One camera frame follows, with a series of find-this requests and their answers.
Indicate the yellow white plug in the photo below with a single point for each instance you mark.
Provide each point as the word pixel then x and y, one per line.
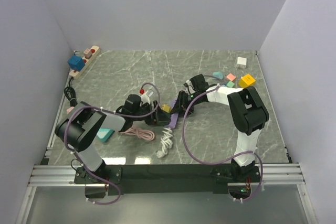
pixel 166 108

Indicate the beige red power strip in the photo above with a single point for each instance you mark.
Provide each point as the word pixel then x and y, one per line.
pixel 95 52

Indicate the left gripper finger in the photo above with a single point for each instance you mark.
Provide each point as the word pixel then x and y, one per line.
pixel 159 119
pixel 156 107

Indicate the purple power strip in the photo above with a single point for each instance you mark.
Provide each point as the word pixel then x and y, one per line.
pixel 174 117

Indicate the pink power strip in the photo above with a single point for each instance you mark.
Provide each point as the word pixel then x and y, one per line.
pixel 140 133

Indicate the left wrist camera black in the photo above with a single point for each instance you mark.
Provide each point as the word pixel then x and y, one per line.
pixel 132 104

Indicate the blue cube socket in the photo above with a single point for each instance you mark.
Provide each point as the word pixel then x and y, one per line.
pixel 76 63

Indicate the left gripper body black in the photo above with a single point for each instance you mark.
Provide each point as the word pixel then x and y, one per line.
pixel 146 109

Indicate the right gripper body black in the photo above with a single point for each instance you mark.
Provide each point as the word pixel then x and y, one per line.
pixel 195 102

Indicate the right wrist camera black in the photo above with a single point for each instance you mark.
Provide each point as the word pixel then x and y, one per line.
pixel 198 83

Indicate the black mounting base bar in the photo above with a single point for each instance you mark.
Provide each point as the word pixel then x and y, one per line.
pixel 176 178

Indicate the teal power strip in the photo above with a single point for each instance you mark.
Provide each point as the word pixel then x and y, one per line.
pixel 104 134

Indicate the dusty pink plug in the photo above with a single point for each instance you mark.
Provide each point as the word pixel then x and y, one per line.
pixel 87 53

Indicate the aluminium rail frame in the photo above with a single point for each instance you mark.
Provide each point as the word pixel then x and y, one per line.
pixel 53 197

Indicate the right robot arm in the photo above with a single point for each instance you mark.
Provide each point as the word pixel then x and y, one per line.
pixel 248 112

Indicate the dark green cube socket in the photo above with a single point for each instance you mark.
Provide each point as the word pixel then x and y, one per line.
pixel 165 118

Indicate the teal blue plug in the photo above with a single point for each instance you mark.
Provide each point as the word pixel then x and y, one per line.
pixel 219 75

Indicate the white plug adapter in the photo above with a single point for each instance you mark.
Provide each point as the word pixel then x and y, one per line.
pixel 241 62

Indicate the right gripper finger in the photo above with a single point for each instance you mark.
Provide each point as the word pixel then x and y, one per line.
pixel 179 103
pixel 190 110

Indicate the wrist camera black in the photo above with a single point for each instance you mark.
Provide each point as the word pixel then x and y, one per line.
pixel 198 83
pixel 132 104

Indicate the mint green plug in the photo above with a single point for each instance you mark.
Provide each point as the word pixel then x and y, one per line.
pixel 230 84

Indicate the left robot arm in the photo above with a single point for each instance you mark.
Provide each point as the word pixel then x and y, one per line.
pixel 79 128

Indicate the yellow cube socket adapter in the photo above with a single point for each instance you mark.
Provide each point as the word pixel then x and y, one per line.
pixel 246 81

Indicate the salmon pink plug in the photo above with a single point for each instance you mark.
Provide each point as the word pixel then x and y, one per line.
pixel 231 77

